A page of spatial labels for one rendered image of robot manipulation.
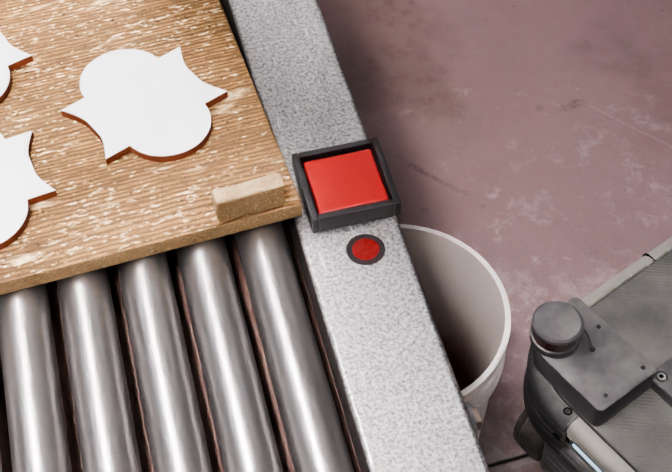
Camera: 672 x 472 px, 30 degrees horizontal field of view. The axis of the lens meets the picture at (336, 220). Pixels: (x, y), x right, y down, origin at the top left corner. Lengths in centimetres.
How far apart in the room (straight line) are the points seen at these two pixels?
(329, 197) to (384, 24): 154
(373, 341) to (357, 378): 4
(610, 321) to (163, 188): 93
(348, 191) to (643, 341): 86
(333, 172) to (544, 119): 137
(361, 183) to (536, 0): 163
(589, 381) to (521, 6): 110
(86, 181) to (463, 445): 38
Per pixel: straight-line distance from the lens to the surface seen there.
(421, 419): 94
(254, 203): 101
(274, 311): 98
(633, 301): 186
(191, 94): 111
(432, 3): 262
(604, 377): 173
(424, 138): 235
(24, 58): 117
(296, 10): 122
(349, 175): 105
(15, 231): 104
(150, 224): 103
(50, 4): 123
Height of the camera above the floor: 173
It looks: 51 degrees down
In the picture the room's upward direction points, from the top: 2 degrees counter-clockwise
